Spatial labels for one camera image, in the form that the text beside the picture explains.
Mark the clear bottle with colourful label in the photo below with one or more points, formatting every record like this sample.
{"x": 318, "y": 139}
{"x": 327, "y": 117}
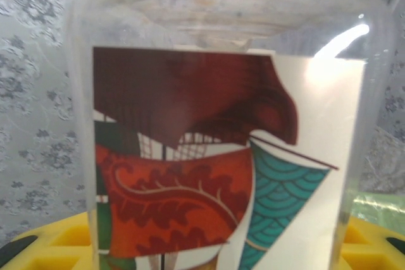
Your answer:
{"x": 196, "y": 124}

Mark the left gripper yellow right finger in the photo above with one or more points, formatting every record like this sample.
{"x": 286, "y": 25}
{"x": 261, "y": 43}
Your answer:
{"x": 373, "y": 251}

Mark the green lined trash bin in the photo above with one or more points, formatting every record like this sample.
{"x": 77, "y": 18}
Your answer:
{"x": 379, "y": 205}

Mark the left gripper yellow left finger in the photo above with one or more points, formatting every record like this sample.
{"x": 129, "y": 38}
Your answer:
{"x": 47, "y": 248}

